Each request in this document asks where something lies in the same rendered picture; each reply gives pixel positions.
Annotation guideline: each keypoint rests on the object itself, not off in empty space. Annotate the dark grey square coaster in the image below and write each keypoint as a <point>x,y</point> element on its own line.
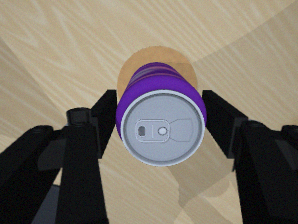
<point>47,211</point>

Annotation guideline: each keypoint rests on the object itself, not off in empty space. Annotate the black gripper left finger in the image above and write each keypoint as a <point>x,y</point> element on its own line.
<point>25,180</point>

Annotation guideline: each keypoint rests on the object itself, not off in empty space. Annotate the tan round coaster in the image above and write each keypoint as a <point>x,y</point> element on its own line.
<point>155,54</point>

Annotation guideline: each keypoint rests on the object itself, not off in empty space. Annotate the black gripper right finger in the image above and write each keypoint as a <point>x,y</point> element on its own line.
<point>267,185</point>

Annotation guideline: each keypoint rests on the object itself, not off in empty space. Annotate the purple drink can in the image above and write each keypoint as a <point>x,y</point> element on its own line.
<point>159,116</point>

